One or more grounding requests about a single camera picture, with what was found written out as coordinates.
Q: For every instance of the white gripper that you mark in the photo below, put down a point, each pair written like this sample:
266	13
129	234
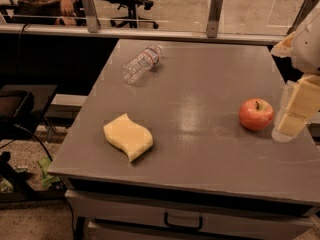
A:
307	52

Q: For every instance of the red apple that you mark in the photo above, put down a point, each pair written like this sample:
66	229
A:
255	114

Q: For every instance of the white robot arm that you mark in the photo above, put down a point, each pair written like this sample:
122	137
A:
305	54

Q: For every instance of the yellow wavy sponge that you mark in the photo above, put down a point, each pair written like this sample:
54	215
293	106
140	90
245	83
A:
128	136

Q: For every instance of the metal railing with posts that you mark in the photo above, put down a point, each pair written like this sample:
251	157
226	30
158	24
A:
235	20

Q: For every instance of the clear plastic water bottle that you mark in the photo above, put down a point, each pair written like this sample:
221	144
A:
141	63

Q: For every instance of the seated person in background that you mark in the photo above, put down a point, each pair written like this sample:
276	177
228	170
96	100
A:
46	12

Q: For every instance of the green snack bag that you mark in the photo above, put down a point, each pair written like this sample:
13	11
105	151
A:
48	181

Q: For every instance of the black side stand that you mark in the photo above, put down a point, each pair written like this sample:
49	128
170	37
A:
23	107

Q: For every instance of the black drawer handle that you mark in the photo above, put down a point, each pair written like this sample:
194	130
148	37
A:
183	221

